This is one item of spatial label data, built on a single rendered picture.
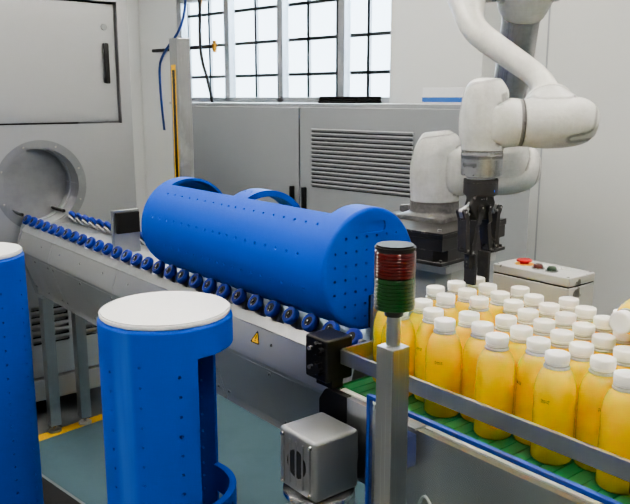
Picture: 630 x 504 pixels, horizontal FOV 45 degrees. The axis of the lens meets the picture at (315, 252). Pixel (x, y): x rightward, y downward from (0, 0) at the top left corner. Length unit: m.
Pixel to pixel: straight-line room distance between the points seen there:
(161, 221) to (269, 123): 2.05
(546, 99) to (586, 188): 2.88
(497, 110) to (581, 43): 2.95
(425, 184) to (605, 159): 2.26
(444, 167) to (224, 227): 0.75
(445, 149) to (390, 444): 1.31
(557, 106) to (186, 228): 1.03
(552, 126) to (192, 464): 1.02
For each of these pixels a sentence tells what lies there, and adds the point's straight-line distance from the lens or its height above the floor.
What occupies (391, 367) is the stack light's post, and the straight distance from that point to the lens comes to 1.17.
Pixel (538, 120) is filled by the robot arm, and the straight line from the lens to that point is 1.66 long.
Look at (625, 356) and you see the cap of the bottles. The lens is 1.31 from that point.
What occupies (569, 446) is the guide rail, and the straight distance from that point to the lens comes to 1.22.
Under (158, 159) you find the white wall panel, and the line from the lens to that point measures 7.25.
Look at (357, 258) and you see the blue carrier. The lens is 1.69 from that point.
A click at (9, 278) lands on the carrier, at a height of 0.97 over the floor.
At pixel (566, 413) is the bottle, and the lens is 1.27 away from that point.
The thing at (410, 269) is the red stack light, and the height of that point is 1.22.
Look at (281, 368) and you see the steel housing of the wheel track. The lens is 1.83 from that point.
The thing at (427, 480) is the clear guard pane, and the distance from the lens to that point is 1.34.
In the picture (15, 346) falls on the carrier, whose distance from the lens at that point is 2.39.
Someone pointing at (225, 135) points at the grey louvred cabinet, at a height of 1.26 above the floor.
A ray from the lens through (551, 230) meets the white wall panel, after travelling 4.67.
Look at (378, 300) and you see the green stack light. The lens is 1.14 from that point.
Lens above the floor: 1.47
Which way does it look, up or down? 12 degrees down
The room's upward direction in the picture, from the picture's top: straight up
